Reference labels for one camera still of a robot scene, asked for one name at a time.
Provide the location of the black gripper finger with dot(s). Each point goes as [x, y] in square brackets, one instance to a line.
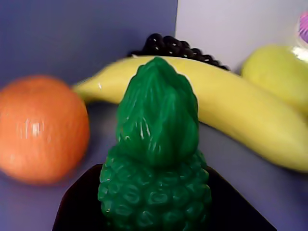
[77, 209]
[235, 211]

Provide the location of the green toy pineapple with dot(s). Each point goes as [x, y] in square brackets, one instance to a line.
[156, 120]

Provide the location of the orange toy orange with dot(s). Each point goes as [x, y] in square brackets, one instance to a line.
[41, 130]

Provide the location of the yellow toy banana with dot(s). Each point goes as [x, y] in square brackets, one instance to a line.
[240, 115]

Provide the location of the yellow toy lemon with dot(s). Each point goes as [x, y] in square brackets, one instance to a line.
[276, 72]

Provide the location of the black toy grapes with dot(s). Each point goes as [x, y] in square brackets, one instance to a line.
[168, 45]

